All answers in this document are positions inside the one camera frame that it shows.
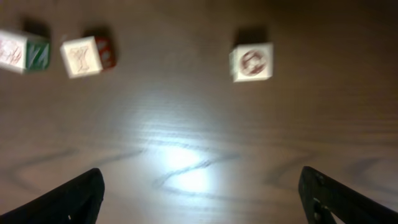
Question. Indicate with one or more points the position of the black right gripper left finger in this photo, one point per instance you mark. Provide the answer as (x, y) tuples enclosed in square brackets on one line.
[(77, 201)]

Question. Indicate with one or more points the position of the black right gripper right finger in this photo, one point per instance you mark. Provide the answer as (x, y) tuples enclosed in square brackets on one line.
[(324, 198)]

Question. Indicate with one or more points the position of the wooden block hourglass print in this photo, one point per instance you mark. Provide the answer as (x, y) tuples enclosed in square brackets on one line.
[(87, 56)]

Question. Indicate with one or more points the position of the wooden block soccer ball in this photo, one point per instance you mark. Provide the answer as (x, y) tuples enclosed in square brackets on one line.
[(252, 62)]

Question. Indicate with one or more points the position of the wooden block hammer print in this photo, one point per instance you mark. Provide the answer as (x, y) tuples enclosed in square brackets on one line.
[(22, 52)]

